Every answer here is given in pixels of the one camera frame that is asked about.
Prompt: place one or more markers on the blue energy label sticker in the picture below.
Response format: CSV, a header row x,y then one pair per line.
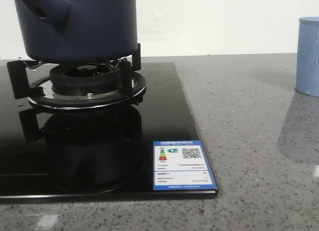
x,y
181,165

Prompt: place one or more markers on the black pot support grate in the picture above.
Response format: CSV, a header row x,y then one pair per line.
x,y
40,93

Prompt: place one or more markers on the light blue ribbed cup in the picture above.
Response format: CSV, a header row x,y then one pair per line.
x,y
307,80

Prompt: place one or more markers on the dark blue cooking pot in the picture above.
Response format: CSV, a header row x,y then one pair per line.
x,y
78,31

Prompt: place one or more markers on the black glass gas stove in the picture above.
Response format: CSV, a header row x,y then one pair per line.
x,y
103,154

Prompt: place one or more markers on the black round gas burner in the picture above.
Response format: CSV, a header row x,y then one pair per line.
x,y
79,81

